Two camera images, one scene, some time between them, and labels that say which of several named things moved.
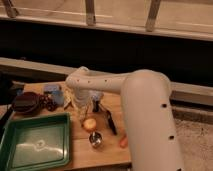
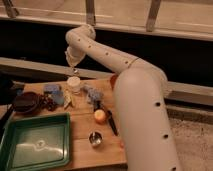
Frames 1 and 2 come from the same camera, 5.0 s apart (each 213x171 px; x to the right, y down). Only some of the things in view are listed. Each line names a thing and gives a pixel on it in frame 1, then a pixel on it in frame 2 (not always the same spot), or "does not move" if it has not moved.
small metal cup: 95,139 does not move
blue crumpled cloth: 96,95 does not move
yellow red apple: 89,123 -> 100,116
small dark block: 96,106 does not move
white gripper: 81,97 -> 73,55
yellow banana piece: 68,96 does not move
